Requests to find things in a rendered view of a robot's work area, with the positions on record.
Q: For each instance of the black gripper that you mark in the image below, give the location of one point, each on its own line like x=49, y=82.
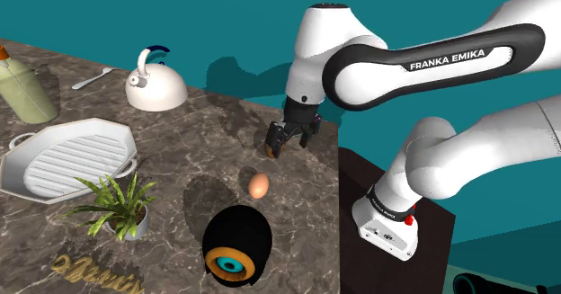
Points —
x=300, y=111

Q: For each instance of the white ribbed grill pan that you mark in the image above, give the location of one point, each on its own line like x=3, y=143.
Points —
x=70, y=161

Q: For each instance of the silver fork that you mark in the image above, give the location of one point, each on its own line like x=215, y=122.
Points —
x=90, y=80

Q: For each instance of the white kettle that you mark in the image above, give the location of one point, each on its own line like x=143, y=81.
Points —
x=155, y=89

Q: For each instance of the black cylinder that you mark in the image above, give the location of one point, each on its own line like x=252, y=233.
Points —
x=477, y=284

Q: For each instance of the small orange round thing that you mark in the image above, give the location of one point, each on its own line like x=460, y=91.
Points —
x=279, y=151

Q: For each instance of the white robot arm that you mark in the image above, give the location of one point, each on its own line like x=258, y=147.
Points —
x=438, y=72

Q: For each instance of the green potted plant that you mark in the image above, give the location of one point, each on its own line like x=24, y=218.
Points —
x=118, y=205

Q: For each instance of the brown egg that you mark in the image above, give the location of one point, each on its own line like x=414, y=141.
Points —
x=258, y=185

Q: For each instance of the pale green bottle, orange cap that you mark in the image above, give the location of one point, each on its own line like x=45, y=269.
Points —
x=24, y=93

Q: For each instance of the golden twisted thing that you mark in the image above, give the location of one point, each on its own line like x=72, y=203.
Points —
x=94, y=275

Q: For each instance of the dark robot stand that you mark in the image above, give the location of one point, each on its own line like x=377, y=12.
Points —
x=372, y=267

